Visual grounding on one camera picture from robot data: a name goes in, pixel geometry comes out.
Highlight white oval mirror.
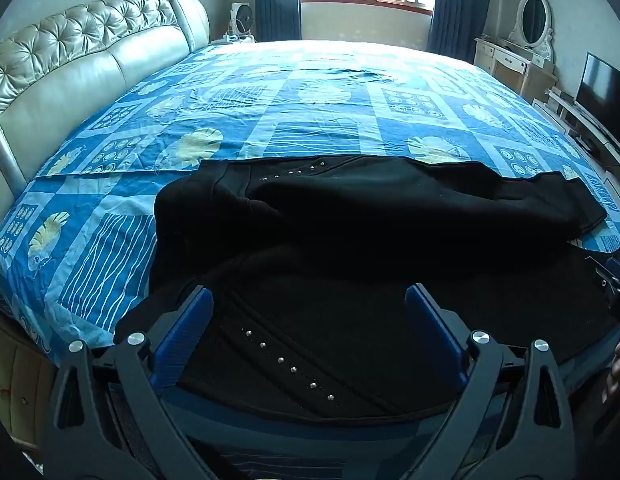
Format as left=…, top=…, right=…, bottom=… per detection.
left=508, top=0, right=555, bottom=61

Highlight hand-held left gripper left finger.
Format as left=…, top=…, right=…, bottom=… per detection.
left=42, top=285, right=225, bottom=480

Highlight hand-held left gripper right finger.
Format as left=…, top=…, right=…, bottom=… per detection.
left=404, top=283, right=578, bottom=480

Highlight beige tufted leather headboard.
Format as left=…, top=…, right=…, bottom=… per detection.
left=0, top=0, right=211, bottom=206

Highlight black flat television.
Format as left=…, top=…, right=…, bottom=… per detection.
left=574, top=52, right=620, bottom=153

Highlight blue printed bedsheet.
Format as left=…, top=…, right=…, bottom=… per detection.
left=0, top=40, right=620, bottom=466

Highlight black pants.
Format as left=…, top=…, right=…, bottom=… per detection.
left=114, top=156, right=620, bottom=421

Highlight white television stand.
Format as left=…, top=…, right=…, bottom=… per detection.
left=532, top=87, right=620, bottom=191

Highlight white box fan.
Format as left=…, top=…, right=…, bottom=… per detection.
left=231, top=2, right=255, bottom=41

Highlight cream dressing table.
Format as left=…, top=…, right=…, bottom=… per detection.
left=474, top=35, right=558, bottom=101

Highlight person's right hand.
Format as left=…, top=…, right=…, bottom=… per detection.
left=604, top=337, right=620, bottom=403

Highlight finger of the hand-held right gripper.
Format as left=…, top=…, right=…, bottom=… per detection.
left=584, top=255, right=620, bottom=325

